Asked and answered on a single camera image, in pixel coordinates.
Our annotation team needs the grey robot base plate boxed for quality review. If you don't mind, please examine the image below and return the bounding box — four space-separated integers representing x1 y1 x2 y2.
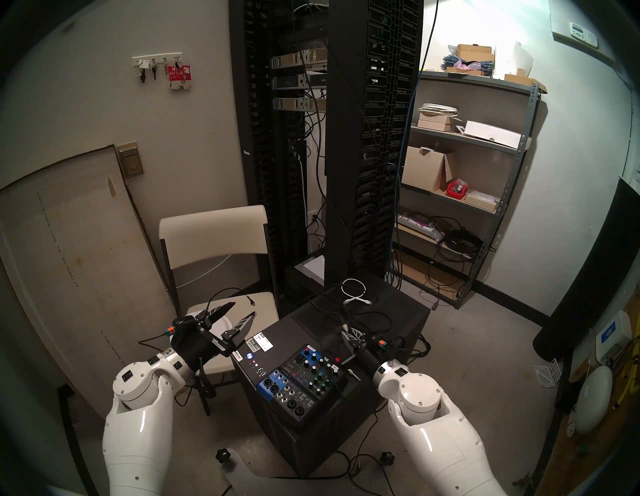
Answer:
220 447 391 496

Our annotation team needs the white coiled cable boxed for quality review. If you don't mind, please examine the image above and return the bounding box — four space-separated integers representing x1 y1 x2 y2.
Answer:
341 278 374 306

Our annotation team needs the closed brown cardboard box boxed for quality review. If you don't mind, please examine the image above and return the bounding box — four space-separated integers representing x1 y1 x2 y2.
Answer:
456 44 496 63

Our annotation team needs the white wall keypad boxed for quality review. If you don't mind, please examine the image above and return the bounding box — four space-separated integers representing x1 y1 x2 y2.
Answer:
569 21 599 49

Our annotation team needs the white lattice bracket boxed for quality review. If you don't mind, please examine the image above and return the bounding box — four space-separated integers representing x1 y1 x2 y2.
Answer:
534 359 563 388

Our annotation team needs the small open cardboard box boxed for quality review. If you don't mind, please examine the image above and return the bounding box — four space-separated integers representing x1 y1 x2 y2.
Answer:
504 69 548 94

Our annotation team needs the thin black cable with plug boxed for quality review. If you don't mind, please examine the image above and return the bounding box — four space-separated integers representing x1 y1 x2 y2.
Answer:
206 287 257 307

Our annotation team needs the beige flat box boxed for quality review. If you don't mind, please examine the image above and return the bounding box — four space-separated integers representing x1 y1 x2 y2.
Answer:
465 190 501 212

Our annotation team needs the grey metal shelf unit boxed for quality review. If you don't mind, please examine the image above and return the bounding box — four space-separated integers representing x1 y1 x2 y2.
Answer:
389 70 548 311

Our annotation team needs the black leaning panel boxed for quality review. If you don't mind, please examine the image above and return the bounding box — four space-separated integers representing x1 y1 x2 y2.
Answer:
532 177 640 363

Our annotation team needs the long blue cable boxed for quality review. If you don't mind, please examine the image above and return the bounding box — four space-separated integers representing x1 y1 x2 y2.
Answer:
389 47 426 283

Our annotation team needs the white crumpled bag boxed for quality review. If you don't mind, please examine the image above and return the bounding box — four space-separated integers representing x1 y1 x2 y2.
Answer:
495 41 534 78

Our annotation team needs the pile of purple plastic bags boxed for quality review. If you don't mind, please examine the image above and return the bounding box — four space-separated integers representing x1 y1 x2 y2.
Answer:
442 54 493 76

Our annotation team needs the large open cardboard carton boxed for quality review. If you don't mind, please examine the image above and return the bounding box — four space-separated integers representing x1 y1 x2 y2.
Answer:
401 146 456 193

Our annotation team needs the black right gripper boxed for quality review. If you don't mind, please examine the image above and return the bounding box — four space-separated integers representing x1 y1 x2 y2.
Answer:
342 325 397 377

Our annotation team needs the coil of black cable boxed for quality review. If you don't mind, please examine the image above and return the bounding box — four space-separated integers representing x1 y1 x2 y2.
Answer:
432 216 493 261

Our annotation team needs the white oval device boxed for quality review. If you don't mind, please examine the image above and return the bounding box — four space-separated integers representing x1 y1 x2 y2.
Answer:
574 365 614 435

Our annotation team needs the black computer tower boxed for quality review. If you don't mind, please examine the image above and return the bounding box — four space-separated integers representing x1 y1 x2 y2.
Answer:
231 272 432 477

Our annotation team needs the brass wall switch plate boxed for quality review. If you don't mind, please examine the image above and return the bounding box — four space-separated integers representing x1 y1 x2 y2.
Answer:
116 142 145 178

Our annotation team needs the blue and black audio mixer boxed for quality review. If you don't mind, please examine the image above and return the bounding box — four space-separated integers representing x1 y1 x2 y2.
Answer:
256 343 349 422

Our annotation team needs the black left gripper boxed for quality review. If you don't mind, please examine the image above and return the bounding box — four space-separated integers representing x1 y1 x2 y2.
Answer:
170 301 257 371

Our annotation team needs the pink and white package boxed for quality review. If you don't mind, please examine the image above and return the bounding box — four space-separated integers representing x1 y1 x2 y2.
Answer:
397 212 445 241

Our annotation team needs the coil of white cable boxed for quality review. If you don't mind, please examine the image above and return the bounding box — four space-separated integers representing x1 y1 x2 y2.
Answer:
417 103 460 118

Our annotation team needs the black aux cable silver plug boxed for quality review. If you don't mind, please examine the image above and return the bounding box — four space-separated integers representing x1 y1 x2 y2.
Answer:
307 292 396 383

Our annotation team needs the thin white cable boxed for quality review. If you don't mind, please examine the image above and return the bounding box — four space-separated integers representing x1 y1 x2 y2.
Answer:
176 254 234 290

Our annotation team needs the brown wooden desk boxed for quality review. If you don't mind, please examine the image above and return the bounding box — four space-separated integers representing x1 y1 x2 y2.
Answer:
537 300 640 496

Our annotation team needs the white wall key rack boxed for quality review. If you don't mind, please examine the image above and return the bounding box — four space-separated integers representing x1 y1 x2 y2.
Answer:
132 52 184 68

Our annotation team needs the black curved bar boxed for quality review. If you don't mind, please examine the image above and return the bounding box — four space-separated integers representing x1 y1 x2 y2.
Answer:
56 384 101 496

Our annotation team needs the white flat box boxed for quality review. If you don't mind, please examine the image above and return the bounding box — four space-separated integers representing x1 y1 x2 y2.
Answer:
464 120 522 149

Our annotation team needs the cream folding chair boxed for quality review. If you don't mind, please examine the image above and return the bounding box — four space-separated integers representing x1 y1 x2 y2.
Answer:
159 205 281 416

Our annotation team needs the white router blue logo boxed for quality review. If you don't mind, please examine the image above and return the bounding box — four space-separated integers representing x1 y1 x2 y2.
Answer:
595 310 633 366

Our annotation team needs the beige leaning board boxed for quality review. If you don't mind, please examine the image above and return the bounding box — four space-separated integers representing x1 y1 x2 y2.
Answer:
0 145 182 433

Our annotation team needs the grey flat device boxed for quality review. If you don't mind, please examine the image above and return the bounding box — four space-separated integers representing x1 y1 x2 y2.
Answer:
294 254 326 287

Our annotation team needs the black server rack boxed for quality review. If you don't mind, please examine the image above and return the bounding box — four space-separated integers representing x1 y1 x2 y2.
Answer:
229 0 425 303

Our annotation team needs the grey rack-mounted unit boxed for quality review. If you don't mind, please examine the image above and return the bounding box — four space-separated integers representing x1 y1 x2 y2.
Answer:
272 73 328 91
272 97 328 112
270 48 328 70

